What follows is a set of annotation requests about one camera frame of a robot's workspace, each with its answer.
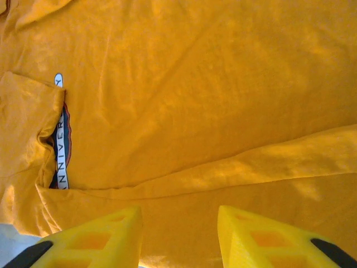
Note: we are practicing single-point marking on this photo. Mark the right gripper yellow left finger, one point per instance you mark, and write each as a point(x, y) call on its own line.
point(111, 240)

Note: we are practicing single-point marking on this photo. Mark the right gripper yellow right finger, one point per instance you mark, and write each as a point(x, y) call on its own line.
point(265, 243)

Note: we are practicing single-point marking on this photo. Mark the yellow printed t-shirt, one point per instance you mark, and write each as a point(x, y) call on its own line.
point(195, 97)

